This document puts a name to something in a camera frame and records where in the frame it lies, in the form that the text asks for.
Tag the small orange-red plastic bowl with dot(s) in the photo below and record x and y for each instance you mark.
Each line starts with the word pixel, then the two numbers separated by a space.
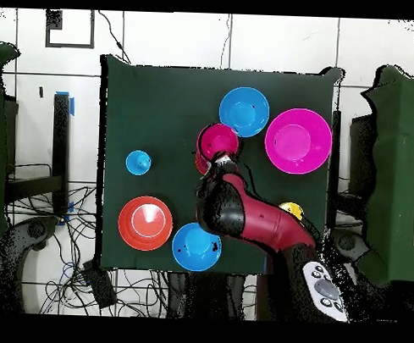
pixel 201 164

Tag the small crimson plastic bowl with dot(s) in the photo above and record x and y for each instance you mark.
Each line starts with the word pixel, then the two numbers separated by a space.
pixel 220 139

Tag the blue plastic bowl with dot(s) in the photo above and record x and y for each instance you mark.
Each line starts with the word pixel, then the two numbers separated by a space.
pixel 244 111
pixel 194 250

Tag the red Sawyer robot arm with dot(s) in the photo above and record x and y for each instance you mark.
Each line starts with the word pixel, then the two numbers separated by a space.
pixel 269 224

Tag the light blue plastic cup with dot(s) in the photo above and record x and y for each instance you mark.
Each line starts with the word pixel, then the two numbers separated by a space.
pixel 136 164

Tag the dark green tablecloth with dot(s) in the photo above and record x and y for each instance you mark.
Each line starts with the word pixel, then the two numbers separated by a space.
pixel 162 98

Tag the large orange-red plastic bowl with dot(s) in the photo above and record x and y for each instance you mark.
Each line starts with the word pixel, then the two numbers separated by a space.
pixel 137 226

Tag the yellow plastic cup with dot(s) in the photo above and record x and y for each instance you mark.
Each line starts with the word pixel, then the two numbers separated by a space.
pixel 293 209

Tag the large pink plastic bowl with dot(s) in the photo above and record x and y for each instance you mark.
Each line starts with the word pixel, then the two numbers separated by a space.
pixel 297 144

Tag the black power brick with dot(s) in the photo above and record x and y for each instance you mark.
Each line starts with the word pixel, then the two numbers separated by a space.
pixel 99 286

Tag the black stand base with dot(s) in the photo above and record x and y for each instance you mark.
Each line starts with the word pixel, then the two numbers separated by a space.
pixel 346 244
pixel 35 230

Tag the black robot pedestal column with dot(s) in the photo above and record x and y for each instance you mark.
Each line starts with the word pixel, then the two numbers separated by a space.
pixel 189 296

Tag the black side frame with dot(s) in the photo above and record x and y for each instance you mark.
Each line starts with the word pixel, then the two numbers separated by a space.
pixel 361 156

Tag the grey square floor frame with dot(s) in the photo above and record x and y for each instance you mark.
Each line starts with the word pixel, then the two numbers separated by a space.
pixel 69 45

